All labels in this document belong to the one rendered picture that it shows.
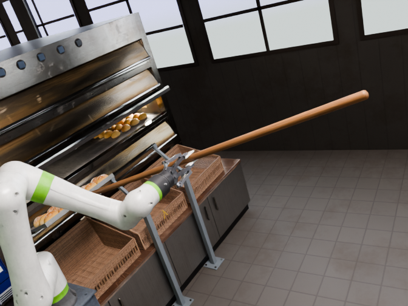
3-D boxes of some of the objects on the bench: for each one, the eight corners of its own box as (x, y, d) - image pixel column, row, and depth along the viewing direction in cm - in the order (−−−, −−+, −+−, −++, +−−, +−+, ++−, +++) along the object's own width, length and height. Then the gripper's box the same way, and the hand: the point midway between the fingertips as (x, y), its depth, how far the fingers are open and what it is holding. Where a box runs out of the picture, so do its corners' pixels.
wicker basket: (150, 199, 357) (139, 173, 345) (184, 167, 396) (176, 143, 385) (192, 204, 328) (183, 176, 317) (225, 169, 368) (217, 143, 357)
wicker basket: (42, 295, 275) (23, 265, 264) (99, 243, 314) (85, 215, 303) (85, 313, 246) (67, 280, 235) (142, 254, 286) (129, 223, 274)
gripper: (145, 169, 158) (179, 141, 175) (166, 201, 161) (197, 171, 178) (156, 164, 153) (190, 136, 169) (178, 198, 156) (209, 167, 173)
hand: (189, 158), depth 171 cm, fingers closed on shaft, 3 cm apart
